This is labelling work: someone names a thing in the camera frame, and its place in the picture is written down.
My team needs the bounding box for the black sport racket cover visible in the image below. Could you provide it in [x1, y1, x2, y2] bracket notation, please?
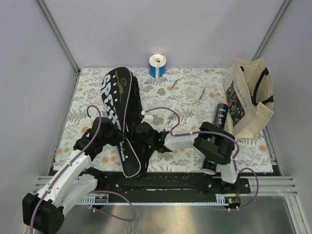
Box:
[100, 66, 148, 178]

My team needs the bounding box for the black shuttlecock tube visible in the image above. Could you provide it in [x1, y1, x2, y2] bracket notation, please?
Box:
[201, 103, 229, 175]

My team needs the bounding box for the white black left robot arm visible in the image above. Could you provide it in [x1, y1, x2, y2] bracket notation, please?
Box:
[22, 117, 125, 234]

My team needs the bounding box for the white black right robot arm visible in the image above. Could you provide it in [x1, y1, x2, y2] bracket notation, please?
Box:
[131, 122, 239, 193]

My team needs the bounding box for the white unstrung badminton racket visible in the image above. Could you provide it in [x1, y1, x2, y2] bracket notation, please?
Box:
[163, 74, 205, 132]

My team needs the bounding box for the floral patterned table mat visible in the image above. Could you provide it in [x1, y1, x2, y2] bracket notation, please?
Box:
[53, 68, 273, 174]

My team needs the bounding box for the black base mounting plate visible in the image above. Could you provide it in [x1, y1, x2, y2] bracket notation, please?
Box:
[97, 172, 251, 195]

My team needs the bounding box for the blue white tape roll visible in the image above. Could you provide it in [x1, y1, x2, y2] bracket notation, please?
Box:
[149, 54, 167, 78]

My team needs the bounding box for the beige canvas tote bag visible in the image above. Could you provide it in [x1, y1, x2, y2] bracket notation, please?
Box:
[223, 58, 274, 138]

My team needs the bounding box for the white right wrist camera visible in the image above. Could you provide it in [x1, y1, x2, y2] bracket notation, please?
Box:
[141, 111, 154, 125]

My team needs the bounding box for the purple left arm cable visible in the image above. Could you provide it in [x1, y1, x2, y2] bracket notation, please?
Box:
[29, 105, 137, 234]

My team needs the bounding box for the aluminium frame rail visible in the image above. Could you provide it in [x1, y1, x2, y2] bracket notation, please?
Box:
[38, 176, 297, 205]

